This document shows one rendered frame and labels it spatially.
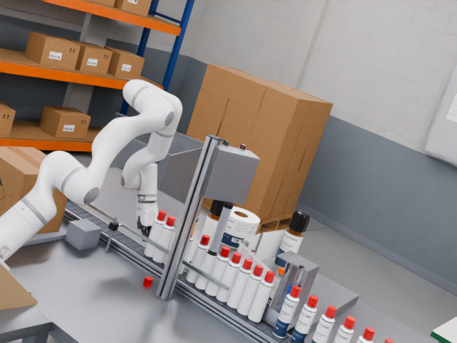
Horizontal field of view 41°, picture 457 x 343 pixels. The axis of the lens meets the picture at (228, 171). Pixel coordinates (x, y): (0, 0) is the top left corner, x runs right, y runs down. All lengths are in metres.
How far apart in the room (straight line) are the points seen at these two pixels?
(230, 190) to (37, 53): 4.26
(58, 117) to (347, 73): 3.21
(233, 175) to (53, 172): 0.63
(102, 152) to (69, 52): 4.21
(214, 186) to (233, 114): 3.88
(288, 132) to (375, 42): 1.78
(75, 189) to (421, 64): 5.18
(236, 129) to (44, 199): 4.07
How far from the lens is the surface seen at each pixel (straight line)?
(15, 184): 2.53
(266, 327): 2.40
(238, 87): 6.06
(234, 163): 2.22
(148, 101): 2.23
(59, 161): 2.20
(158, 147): 2.47
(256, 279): 2.35
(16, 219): 2.15
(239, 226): 2.98
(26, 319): 2.12
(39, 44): 6.27
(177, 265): 2.39
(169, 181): 4.89
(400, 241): 6.86
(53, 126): 6.63
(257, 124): 5.93
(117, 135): 2.20
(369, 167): 6.96
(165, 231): 2.54
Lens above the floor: 1.94
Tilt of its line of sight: 14 degrees down
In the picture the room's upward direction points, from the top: 19 degrees clockwise
